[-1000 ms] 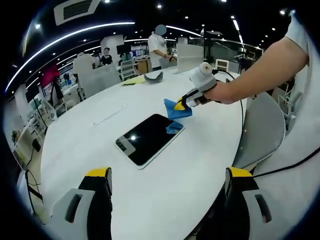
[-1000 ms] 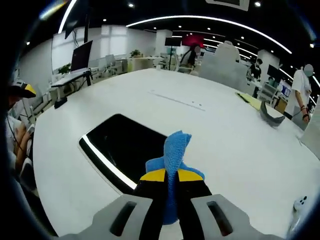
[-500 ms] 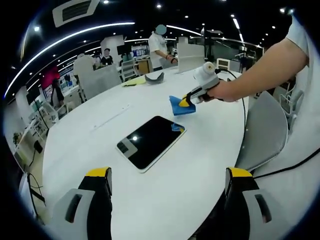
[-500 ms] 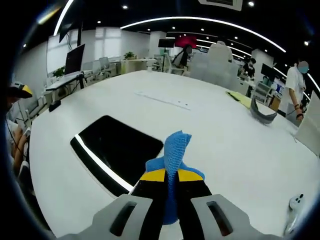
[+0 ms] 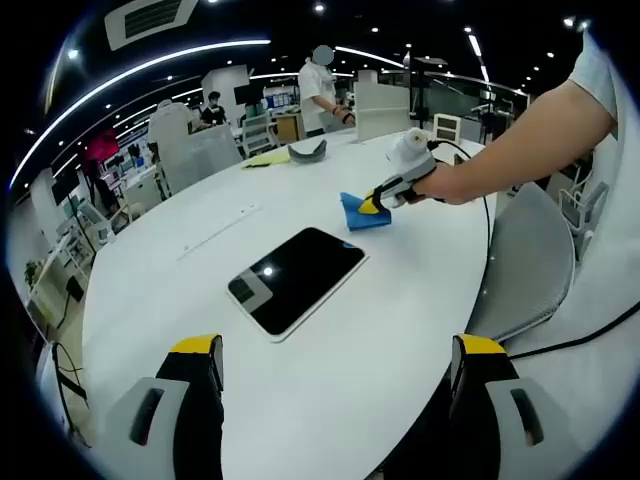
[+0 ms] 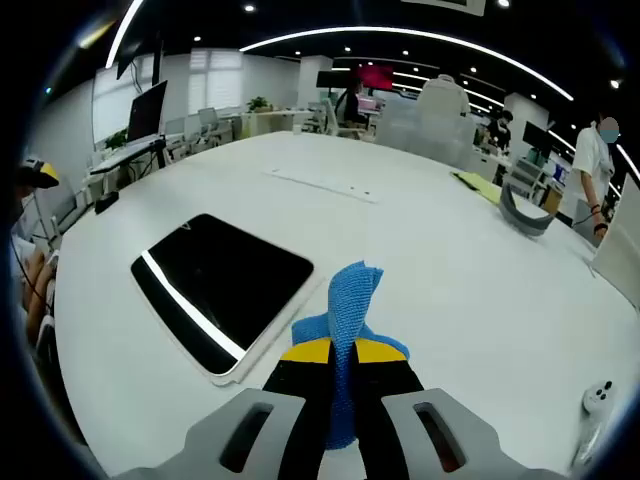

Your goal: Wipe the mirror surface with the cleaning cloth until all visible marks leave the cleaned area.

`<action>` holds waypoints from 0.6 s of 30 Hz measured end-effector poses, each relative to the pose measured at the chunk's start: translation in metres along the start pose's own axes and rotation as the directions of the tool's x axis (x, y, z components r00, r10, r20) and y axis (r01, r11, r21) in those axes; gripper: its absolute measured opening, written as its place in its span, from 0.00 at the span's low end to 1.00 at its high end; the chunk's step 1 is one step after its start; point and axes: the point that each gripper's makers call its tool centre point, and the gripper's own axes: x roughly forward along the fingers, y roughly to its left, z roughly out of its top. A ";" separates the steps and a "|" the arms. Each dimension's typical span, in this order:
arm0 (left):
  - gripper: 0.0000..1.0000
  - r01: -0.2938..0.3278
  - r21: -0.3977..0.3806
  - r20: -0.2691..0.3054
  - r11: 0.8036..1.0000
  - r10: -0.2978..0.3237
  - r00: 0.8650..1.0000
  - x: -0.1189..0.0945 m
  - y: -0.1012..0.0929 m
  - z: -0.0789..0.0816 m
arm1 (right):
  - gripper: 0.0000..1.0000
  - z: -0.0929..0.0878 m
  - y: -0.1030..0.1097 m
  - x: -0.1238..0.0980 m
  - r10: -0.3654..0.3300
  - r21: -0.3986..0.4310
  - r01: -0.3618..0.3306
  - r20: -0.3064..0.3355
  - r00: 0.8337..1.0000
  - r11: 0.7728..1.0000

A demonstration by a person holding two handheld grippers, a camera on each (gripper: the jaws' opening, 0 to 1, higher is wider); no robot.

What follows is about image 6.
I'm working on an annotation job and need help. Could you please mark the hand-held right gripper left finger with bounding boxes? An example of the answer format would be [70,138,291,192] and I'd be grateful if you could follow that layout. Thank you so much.
[115,337,334,480]

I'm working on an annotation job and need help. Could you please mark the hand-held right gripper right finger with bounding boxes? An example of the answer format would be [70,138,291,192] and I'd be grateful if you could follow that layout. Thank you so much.
[352,338,569,480]

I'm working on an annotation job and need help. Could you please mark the blue cleaning cloth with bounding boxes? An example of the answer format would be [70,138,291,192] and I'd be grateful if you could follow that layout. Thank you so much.
[291,259,412,451]

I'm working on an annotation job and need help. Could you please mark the black mirror with white frame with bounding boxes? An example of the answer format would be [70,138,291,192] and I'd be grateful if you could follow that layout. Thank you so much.
[129,213,327,387]

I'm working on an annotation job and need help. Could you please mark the small black box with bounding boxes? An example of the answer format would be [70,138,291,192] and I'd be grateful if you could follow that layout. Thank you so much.
[94,189,121,215]

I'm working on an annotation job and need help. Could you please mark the white desk black legs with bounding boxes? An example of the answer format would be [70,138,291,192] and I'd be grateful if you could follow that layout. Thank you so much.
[89,135,169,182]

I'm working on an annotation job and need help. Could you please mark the large black desk monitor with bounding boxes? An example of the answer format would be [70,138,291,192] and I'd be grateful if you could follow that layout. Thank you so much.
[127,79,169,144]

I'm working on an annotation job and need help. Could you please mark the ceiling mounted black screen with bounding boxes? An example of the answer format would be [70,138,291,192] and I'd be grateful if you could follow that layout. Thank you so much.
[115,29,166,81]

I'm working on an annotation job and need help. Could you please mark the white controller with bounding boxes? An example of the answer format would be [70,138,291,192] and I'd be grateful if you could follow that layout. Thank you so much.
[569,379,623,469]

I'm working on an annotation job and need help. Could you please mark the grey curved plastic part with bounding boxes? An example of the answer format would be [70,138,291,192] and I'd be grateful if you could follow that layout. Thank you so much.
[499,182,557,240]

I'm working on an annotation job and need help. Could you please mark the yellow paper sheet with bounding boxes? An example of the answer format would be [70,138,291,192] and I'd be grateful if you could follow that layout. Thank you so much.
[449,170,505,206]

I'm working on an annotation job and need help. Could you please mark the white standing board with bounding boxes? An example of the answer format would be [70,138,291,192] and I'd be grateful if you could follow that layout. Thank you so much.
[592,172,640,297]

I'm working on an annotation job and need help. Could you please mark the frosted white partition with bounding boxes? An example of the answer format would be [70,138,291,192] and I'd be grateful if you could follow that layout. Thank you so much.
[374,97,477,167]

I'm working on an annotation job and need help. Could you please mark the small black monitor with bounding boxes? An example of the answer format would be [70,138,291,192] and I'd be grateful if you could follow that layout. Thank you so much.
[522,122,554,149]

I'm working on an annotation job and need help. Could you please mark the white covered figure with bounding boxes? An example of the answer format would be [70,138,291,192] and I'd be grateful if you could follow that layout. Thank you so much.
[417,73,472,132]

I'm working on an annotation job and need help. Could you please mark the red wall screen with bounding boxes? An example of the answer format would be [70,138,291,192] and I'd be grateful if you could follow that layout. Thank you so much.
[357,64,395,92]

